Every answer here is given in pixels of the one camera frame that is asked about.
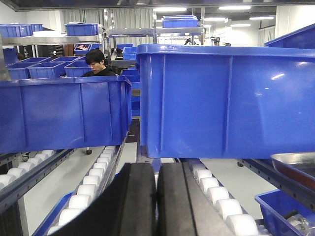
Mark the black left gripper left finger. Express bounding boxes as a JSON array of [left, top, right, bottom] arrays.
[[53, 163, 156, 236]]

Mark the blue bin upper left shelf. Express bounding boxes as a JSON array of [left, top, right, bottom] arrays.
[[65, 23, 98, 36]]

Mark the large blue bin left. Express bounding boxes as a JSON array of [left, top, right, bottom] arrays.
[[0, 76, 131, 153]]

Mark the white roller track centre-left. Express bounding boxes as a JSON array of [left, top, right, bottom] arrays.
[[45, 146, 119, 236]]

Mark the blue bin top right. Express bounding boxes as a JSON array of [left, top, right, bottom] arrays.
[[264, 24, 315, 49]]

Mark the white roller track far left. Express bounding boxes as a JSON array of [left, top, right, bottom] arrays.
[[0, 149, 56, 189]]

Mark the blue bin lower right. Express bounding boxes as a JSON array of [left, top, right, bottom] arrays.
[[255, 190, 315, 236]]

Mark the large blue bin right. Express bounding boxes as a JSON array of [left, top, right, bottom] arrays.
[[136, 44, 315, 159]]

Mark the large blue bin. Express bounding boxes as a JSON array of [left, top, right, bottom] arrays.
[[136, 44, 315, 159], [0, 76, 131, 153]]

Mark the blue bin on top shelf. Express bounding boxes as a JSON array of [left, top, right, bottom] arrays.
[[162, 15, 198, 28]]

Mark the seated person black hair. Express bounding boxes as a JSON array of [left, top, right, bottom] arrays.
[[82, 49, 116, 77]]

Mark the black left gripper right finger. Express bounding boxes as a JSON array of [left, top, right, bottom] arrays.
[[157, 162, 236, 236]]

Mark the silver metal tray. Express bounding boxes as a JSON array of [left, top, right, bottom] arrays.
[[271, 152, 315, 190]]

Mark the white roller track centre-right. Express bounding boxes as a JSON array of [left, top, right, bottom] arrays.
[[189, 160, 269, 236]]

